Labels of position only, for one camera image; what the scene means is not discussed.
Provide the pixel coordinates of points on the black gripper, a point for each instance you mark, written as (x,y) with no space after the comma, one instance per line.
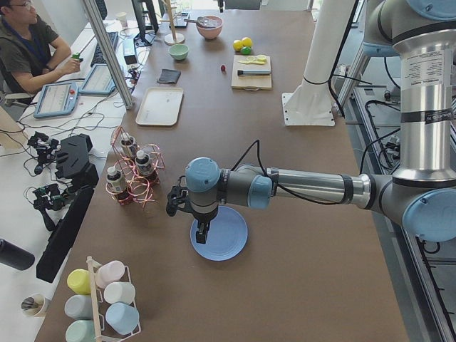
(204,216)

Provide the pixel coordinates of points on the blue round plate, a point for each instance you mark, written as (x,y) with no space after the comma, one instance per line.
(227,235)

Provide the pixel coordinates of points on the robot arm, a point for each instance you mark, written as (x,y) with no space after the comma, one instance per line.
(420,194)

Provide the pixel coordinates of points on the dark tea bottle middle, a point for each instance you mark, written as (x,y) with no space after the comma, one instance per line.
(145,167)

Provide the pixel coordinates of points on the dark tea bottle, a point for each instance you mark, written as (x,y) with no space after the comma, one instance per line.
(117,185)
(129,145)
(145,167)

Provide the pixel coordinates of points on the dark tea bottle front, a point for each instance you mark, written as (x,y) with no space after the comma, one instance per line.
(117,185)

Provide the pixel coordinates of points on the pink cup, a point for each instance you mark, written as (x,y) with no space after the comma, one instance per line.
(108,273)

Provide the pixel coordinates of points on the white cup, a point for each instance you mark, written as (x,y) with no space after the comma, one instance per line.
(119,292)

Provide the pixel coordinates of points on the dark tea bottle back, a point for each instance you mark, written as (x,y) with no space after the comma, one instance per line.
(129,145)

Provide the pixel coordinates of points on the blue cup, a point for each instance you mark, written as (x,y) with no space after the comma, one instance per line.
(122,318)

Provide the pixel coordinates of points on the cream rabbit tray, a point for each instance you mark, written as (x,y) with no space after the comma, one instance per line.
(160,107)

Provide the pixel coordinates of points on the yellow cup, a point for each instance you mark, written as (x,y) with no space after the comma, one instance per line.
(78,281)

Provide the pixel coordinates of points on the black long bar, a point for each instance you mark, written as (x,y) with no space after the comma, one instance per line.
(63,236)

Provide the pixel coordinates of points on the grey cup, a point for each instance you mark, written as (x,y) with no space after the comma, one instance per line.
(79,307)

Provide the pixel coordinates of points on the wooden cutting board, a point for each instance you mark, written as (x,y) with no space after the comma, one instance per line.
(250,82)

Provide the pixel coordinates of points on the grey folded cloth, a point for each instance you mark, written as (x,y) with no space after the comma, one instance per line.
(169,76)

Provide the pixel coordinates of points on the steel muddler black tip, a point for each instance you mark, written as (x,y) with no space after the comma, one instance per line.
(253,72)

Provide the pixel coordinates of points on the mint green cup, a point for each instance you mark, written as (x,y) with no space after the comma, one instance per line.
(81,331)

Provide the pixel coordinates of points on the yellow plastic knife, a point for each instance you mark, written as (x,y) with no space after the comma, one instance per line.
(255,62)

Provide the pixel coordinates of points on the green bowl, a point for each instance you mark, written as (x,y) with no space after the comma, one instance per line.
(179,52)

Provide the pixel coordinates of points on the teach pendant far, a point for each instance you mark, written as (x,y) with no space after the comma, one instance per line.
(98,82)

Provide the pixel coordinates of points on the teach pendant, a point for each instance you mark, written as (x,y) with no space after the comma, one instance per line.
(57,99)
(98,82)

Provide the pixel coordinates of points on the green lime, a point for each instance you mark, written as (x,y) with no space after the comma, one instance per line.
(246,51)

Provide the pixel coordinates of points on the yellow lemon near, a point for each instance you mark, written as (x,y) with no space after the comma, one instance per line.
(237,45)

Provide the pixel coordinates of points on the yellow lemon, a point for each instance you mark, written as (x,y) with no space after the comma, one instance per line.
(247,42)
(237,45)

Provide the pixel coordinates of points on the paper cup with utensils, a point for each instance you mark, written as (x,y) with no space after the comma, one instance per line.
(35,305)

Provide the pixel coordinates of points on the yellow lemon far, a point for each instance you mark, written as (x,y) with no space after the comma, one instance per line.
(247,42)

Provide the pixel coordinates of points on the wooden stand round base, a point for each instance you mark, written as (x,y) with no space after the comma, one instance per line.
(173,37)

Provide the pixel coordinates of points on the teach pendant near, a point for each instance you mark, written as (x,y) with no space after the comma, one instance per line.
(57,99)

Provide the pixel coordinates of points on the black cylinder bottle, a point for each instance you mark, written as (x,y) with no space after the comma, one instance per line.
(15,257)

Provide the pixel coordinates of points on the pink bowl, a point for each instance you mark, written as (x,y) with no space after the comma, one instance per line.
(211,33)

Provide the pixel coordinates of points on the metal ice scoop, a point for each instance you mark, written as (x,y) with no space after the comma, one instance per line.
(204,21)

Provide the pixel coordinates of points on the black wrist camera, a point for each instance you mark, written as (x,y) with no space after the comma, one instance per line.
(178,200)

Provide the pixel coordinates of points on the copper wire bottle rack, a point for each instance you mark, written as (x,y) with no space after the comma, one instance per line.
(140,188)

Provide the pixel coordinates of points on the black gripper mount part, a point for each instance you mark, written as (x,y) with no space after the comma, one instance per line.
(72,161)

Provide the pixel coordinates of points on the white wire cup rack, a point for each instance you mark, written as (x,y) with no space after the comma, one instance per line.
(103,331)

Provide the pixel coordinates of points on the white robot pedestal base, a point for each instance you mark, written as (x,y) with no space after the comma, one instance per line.
(311,103)

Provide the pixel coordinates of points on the aluminium frame post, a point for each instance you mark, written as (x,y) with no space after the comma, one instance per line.
(96,22)

